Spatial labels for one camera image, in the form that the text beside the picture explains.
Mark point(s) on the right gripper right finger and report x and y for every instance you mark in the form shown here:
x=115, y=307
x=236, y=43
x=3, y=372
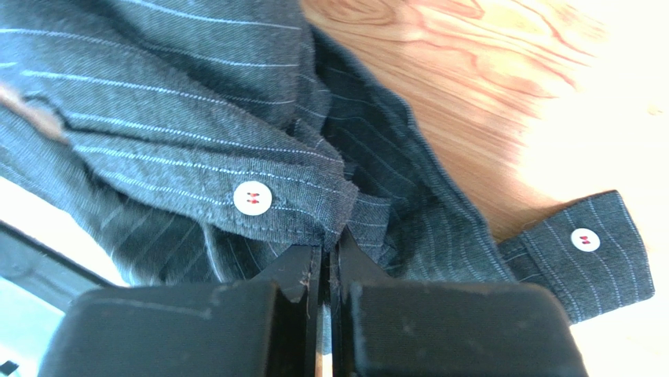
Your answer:
x=382, y=326

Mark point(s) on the dark pinstriped long sleeve shirt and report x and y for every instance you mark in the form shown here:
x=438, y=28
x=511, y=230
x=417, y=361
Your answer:
x=198, y=140

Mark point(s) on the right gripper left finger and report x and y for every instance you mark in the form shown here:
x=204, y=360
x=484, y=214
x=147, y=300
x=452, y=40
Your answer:
x=265, y=326

